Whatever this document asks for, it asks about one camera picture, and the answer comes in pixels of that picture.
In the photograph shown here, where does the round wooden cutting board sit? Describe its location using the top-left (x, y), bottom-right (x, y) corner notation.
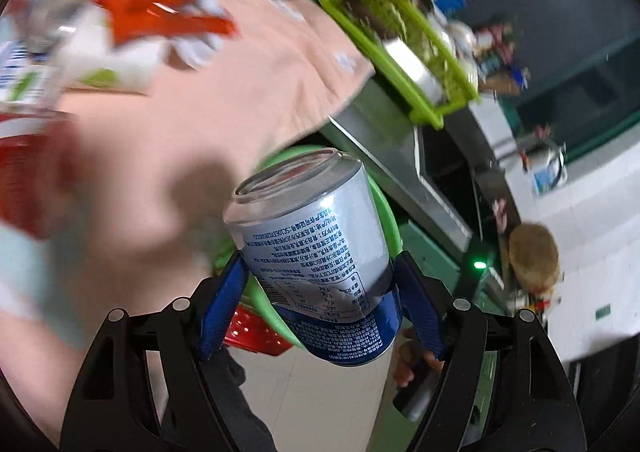
top-left (507, 222), bottom-right (562, 293)

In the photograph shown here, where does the white green carton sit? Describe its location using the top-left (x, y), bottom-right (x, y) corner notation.
top-left (62, 14), bottom-right (162, 96)

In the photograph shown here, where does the metal container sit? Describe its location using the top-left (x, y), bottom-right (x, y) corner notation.
top-left (384, 38), bottom-right (443, 101)

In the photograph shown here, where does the peach towel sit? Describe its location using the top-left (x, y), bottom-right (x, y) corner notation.
top-left (0, 0), bottom-right (377, 443)

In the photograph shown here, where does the person's right hand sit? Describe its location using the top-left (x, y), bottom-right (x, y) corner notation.
top-left (392, 327), bottom-right (442, 389)

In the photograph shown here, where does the red plastic cup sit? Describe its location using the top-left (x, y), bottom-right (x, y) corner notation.
top-left (0, 110), bottom-right (77, 239)

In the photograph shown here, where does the silver blue drink can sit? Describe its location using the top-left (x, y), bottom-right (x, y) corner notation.
top-left (222, 148), bottom-right (405, 365)

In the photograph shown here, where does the green dish rack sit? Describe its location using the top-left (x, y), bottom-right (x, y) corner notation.
top-left (319, 0), bottom-right (482, 129)

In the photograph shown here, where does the green plastic basin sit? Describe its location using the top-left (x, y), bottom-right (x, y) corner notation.
top-left (212, 144), bottom-right (405, 354)

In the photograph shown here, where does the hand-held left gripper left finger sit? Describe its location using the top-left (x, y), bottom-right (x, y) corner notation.
top-left (60, 249), bottom-right (249, 452)

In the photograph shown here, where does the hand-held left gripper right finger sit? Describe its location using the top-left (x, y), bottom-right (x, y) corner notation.
top-left (395, 251), bottom-right (588, 452)

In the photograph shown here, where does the red snack packet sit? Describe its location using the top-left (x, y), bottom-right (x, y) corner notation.
top-left (96, 0), bottom-right (237, 48)

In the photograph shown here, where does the metal bowl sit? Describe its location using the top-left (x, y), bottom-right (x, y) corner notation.
top-left (442, 20), bottom-right (477, 58)

